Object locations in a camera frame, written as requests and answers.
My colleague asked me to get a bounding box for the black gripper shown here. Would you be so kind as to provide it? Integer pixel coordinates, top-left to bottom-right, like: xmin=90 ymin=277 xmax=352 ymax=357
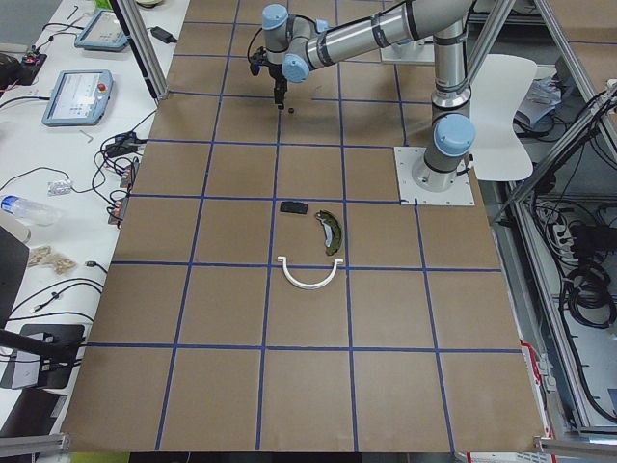
xmin=269 ymin=65 xmax=287 ymax=111

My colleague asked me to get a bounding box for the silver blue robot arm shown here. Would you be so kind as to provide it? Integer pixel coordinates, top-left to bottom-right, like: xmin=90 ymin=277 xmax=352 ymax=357
xmin=247 ymin=1 xmax=476 ymax=194

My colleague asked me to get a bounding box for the black brake pad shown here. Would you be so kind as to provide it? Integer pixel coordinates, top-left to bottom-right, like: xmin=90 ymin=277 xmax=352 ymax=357
xmin=280 ymin=201 xmax=309 ymax=215

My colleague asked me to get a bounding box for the green brake shoe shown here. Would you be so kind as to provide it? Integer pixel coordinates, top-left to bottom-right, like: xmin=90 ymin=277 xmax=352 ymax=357
xmin=315 ymin=209 xmax=342 ymax=256

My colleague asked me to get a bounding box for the black power adapter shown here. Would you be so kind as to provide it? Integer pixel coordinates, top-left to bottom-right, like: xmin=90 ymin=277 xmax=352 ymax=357
xmin=149 ymin=26 xmax=177 ymax=43

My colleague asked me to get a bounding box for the blue teach pendant far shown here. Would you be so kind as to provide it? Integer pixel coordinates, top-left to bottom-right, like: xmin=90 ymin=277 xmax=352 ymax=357
xmin=74 ymin=10 xmax=128 ymax=52

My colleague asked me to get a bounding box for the blue teach pendant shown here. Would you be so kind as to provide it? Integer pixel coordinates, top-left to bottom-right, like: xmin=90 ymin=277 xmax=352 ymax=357
xmin=41 ymin=69 xmax=114 ymax=127
xmin=74 ymin=10 xmax=128 ymax=52

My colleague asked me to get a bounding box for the blue teach pendant near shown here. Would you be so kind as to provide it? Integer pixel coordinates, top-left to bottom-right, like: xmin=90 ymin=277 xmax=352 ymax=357
xmin=41 ymin=69 xmax=114 ymax=127

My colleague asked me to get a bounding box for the white chair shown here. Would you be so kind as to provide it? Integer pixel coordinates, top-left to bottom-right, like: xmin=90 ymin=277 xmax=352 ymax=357
xmin=470 ymin=54 xmax=537 ymax=181

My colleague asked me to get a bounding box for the clear plastic water bottle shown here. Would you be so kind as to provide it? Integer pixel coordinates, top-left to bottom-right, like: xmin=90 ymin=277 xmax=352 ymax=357
xmin=1 ymin=195 xmax=61 ymax=226

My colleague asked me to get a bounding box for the bag of wooden pieces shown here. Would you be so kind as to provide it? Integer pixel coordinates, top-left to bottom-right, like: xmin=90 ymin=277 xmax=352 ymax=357
xmin=27 ymin=246 xmax=77 ymax=275

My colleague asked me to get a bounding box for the black stand base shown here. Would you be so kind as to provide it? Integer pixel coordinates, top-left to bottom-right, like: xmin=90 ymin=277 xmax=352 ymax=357
xmin=1 ymin=324 xmax=85 ymax=390

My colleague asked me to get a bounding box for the white curved plastic bracket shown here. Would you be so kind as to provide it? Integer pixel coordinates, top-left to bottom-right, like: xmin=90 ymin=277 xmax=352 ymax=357
xmin=277 ymin=256 xmax=344 ymax=290

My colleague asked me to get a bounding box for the aluminium frame post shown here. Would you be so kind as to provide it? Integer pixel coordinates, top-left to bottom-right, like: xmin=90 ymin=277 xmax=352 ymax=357
xmin=111 ymin=0 xmax=169 ymax=101

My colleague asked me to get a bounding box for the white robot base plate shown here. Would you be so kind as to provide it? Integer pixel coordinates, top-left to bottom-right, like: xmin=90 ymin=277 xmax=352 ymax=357
xmin=393 ymin=147 xmax=475 ymax=206

